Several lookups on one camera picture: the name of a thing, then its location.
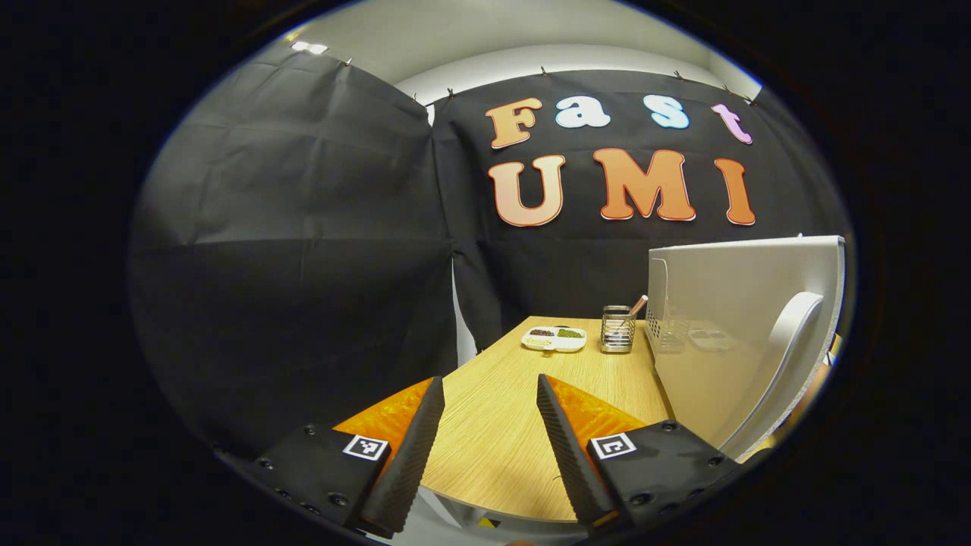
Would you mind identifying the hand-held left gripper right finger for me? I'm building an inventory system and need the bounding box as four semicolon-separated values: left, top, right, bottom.
536;373;748;535

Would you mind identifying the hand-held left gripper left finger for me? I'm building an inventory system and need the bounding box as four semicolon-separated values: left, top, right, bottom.
215;375;447;541

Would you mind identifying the white microwave oven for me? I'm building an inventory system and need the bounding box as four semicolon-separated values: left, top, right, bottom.
645;235;847;463

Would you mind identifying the white divided dish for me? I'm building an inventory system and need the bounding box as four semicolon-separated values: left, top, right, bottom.
520;326;588;354

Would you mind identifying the black backdrop cloth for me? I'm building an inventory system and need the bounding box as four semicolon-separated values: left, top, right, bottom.
127;45;850;456

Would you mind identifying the wire mesh utensil holder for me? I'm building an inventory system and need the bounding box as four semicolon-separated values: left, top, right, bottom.
601;305;636;355

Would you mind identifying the wooden handled utensil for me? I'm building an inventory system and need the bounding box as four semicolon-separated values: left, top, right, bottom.
616;294;650;334

